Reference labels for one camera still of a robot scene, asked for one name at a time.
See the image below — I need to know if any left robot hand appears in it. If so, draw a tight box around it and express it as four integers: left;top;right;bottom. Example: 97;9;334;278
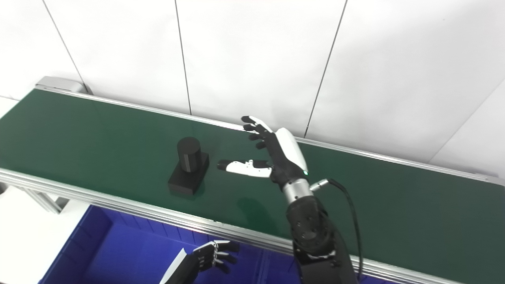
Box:
160;241;240;284

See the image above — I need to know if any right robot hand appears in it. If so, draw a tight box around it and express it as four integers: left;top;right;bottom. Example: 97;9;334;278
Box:
217;116;309;190

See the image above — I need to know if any black cylinder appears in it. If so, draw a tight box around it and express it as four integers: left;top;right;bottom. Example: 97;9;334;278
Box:
168;136;210;196

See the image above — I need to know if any blue plastic bin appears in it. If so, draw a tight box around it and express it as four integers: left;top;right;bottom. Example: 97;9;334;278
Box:
258;252;395;284
39;205;265;284

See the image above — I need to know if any green conveyor belt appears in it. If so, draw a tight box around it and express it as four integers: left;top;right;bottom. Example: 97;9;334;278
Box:
0;89;505;284
0;85;505;284

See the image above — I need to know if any aluminium conveyor leg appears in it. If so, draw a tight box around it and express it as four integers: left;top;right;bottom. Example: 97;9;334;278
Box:
22;187;72;214

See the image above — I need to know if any grey conveyor end cap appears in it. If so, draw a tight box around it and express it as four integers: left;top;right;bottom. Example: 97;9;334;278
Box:
35;76;94;95

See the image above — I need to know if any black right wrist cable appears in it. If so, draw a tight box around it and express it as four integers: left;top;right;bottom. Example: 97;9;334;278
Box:
309;178;364;278

